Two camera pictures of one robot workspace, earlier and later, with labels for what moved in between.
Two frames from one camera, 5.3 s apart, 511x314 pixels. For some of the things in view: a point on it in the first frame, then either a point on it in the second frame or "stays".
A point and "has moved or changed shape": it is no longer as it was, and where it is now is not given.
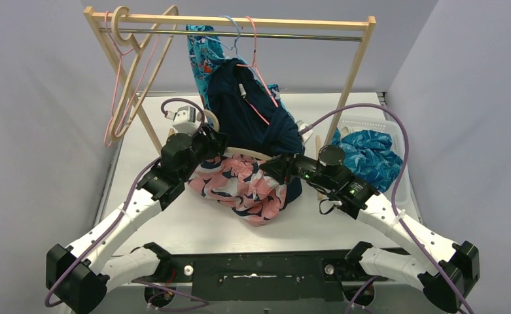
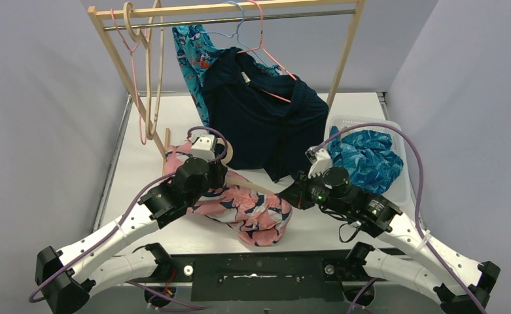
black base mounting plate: [275, 276] stays
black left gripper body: [216, 141] -> [219, 174]
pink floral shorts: [240, 183] has moved or changed shape
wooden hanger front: [116, 132] -> [142, 38]
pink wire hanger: [118, 78] -> [141, 123]
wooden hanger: [230, 148] -> [234, 176]
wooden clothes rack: [97, 13] -> [102, 13]
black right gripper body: [292, 166] -> [311, 191]
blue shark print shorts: [370, 154] stays
